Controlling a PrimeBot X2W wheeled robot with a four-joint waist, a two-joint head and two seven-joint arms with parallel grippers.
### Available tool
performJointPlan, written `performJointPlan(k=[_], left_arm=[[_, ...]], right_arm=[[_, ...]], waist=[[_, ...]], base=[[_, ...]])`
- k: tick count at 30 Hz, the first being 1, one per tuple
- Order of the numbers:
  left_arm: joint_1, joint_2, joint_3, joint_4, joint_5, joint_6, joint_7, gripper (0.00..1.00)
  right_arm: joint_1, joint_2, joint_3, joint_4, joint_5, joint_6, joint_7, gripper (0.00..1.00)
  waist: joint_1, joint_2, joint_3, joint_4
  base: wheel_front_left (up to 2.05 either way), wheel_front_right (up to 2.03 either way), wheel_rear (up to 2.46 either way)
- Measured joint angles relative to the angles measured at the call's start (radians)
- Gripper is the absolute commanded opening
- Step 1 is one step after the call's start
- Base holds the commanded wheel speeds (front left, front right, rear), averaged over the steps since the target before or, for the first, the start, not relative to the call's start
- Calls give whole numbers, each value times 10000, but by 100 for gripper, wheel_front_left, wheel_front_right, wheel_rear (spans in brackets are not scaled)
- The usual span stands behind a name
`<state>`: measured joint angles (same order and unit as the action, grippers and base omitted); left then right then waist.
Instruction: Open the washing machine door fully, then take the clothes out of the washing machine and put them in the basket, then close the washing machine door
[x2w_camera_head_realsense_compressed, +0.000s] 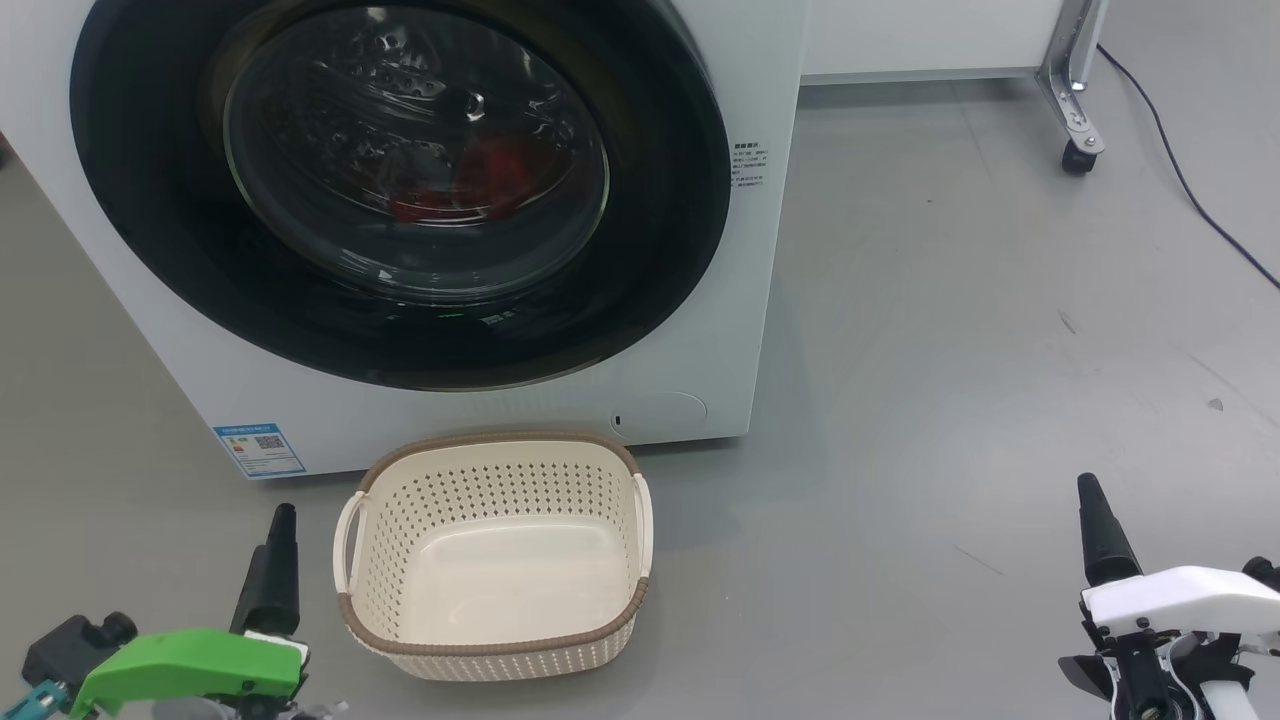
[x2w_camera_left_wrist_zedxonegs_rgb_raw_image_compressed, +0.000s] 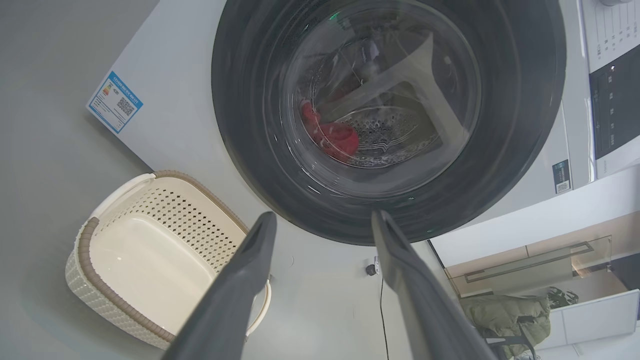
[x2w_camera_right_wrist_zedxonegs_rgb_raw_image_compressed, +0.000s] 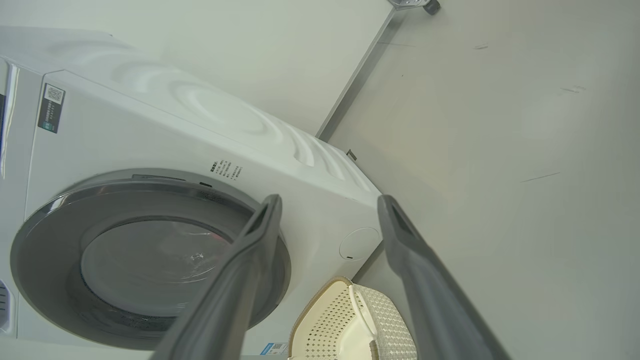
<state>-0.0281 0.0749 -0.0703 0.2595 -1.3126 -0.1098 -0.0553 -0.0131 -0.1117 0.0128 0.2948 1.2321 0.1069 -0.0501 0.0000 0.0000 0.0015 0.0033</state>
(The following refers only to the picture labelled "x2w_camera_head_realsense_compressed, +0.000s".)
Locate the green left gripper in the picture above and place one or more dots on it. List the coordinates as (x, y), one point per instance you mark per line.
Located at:
(190, 665)

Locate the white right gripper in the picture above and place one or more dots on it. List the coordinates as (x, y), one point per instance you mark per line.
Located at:
(1180, 600)

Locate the round black glass washer door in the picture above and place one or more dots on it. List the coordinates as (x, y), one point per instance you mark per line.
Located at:
(150, 200)

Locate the red and white garment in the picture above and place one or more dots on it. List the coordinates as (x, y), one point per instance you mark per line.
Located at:
(500, 165)

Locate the cream perforated laundry basket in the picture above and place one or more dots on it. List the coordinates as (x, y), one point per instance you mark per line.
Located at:
(500, 570)

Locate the white front-load washing machine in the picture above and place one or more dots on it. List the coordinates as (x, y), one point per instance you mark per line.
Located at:
(760, 300)

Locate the blue energy label sticker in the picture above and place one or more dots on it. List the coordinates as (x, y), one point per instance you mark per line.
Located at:
(258, 452)

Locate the small black text label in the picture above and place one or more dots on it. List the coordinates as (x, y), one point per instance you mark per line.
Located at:
(750, 165)

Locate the white partition panel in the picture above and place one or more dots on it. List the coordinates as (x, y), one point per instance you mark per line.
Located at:
(920, 35)

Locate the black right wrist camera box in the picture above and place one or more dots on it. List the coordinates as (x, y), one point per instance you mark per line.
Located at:
(1265, 573)

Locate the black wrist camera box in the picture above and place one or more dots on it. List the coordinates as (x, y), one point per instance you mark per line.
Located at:
(1265, 573)
(70, 650)

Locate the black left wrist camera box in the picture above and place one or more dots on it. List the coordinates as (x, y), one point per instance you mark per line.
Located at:
(70, 650)

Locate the metal frame leg with caster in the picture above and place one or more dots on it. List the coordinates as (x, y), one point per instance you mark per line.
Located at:
(1075, 90)

